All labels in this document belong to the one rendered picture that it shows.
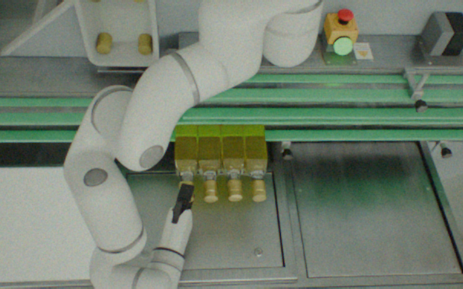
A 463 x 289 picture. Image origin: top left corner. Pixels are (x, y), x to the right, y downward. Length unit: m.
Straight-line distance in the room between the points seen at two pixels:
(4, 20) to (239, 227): 1.12
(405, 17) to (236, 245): 0.73
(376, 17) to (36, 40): 0.89
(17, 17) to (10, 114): 0.64
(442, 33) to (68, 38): 0.95
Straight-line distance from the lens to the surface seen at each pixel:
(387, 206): 1.38
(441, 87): 1.29
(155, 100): 0.64
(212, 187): 1.10
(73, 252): 1.21
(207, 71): 0.67
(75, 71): 1.30
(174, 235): 1.01
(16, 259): 1.25
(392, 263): 1.31
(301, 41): 0.74
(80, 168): 0.76
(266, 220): 1.23
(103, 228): 0.75
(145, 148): 0.65
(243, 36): 0.64
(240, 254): 1.18
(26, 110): 1.27
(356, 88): 1.20
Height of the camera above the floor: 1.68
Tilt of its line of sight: 35 degrees down
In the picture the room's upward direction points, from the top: 176 degrees clockwise
